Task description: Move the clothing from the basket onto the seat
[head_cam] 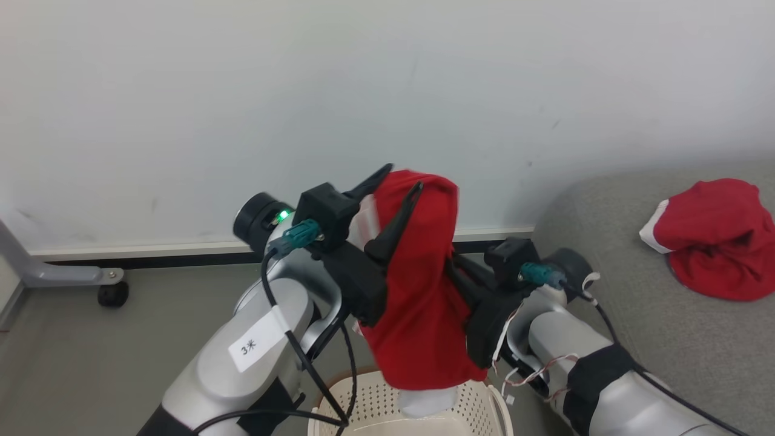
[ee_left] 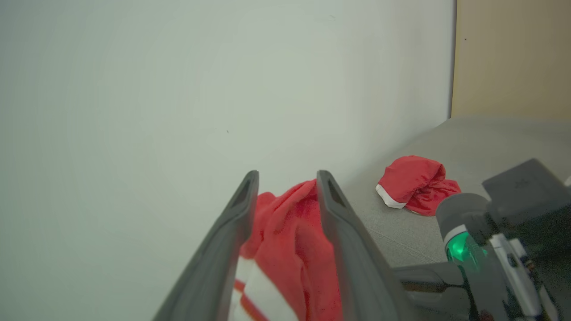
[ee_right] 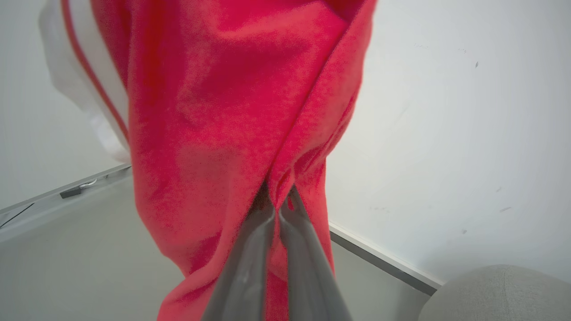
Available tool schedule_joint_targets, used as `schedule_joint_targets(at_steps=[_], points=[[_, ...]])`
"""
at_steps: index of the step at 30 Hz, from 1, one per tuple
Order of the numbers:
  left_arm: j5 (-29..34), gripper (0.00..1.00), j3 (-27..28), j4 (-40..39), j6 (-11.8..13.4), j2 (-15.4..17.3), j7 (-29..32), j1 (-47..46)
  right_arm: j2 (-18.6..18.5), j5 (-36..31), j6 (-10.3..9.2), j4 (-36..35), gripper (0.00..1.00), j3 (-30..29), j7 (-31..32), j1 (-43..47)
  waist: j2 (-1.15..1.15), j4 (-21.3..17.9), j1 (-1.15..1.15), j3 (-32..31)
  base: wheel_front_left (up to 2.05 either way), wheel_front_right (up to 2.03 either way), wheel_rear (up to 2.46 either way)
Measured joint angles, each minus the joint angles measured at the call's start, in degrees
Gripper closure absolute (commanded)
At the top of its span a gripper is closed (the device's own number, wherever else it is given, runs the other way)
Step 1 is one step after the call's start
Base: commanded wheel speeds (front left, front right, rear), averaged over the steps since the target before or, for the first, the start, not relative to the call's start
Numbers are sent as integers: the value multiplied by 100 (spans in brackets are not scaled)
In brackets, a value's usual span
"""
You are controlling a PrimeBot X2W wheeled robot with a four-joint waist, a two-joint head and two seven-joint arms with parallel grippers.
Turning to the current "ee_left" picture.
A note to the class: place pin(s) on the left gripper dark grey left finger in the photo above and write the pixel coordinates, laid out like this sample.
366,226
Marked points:
223,249

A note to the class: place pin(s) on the red garment with striped trim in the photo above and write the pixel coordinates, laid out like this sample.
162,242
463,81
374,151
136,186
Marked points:
290,232

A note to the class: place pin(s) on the red garment with white cuff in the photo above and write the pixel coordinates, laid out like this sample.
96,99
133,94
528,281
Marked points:
415,178

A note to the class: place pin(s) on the grey fabric sofa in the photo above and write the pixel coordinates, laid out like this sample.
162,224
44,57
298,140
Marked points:
468,142

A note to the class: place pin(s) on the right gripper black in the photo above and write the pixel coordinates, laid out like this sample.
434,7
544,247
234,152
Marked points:
479,276

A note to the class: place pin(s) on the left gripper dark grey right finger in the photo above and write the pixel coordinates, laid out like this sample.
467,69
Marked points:
352,254

